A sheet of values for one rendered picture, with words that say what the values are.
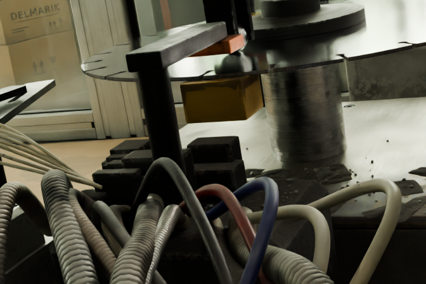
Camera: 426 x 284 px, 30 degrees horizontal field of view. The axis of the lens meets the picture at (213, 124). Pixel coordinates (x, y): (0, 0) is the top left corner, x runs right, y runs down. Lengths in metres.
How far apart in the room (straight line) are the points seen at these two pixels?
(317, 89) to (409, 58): 0.27
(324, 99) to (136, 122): 0.64
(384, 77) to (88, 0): 0.52
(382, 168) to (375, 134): 0.09
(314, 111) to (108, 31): 0.64
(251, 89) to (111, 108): 0.77
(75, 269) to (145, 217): 0.05
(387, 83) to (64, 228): 0.57
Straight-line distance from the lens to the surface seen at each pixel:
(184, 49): 0.41
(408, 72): 0.87
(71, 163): 1.12
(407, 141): 0.64
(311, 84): 0.60
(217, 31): 0.46
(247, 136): 0.71
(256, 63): 0.49
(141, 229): 0.35
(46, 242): 0.52
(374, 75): 0.87
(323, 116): 0.61
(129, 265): 0.31
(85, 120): 1.26
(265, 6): 0.61
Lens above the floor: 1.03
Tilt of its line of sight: 13 degrees down
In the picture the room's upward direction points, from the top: 9 degrees counter-clockwise
